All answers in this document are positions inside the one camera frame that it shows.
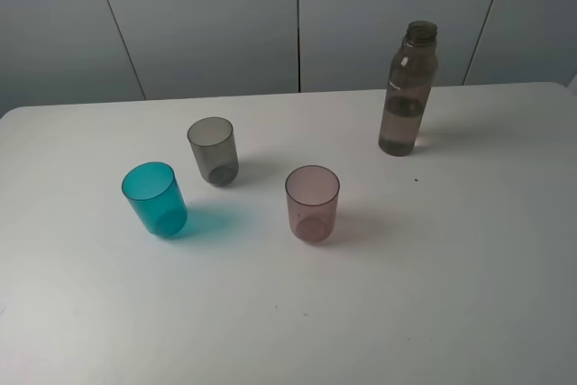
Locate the pink translucent cup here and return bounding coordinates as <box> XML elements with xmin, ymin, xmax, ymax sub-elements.
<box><xmin>285</xmin><ymin>165</ymin><xmax>341</xmax><ymax>244</ymax></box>

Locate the grey translucent cup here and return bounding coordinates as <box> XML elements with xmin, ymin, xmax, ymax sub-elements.
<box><xmin>187</xmin><ymin>116</ymin><xmax>239</xmax><ymax>187</ymax></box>

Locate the teal translucent cup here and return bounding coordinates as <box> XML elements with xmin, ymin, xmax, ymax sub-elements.
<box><xmin>122</xmin><ymin>161</ymin><xmax>188</xmax><ymax>238</ymax></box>

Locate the smoky brown water bottle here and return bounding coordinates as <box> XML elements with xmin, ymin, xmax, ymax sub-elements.
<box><xmin>379</xmin><ymin>21</ymin><xmax>438</xmax><ymax>157</ymax></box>

